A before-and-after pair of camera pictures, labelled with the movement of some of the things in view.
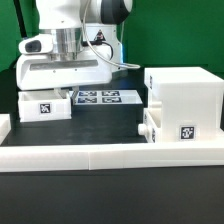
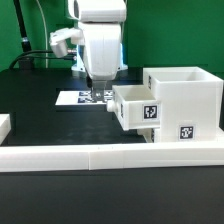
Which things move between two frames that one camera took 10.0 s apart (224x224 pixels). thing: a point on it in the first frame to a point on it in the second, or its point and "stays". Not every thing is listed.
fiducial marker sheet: [106, 97] stays
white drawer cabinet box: [189, 102] stays
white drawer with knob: [148, 129] stays
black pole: [20, 18] stays
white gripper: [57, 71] to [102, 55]
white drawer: [44, 106] to [135, 106]
